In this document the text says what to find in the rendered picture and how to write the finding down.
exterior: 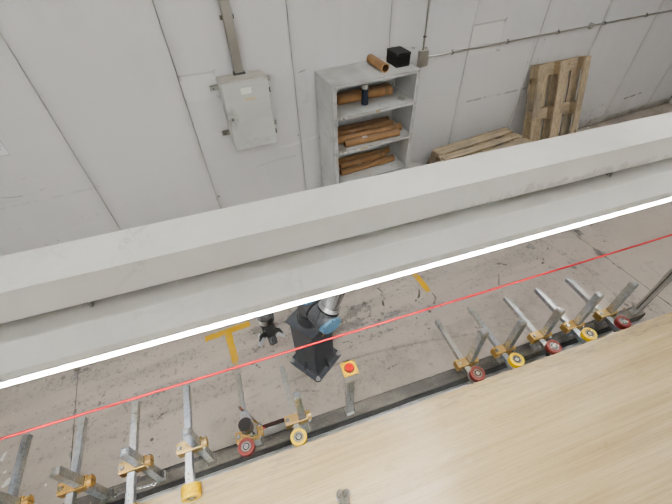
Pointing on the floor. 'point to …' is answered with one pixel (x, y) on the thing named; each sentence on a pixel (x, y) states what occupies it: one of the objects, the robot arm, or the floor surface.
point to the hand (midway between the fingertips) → (272, 342)
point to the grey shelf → (346, 76)
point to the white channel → (314, 217)
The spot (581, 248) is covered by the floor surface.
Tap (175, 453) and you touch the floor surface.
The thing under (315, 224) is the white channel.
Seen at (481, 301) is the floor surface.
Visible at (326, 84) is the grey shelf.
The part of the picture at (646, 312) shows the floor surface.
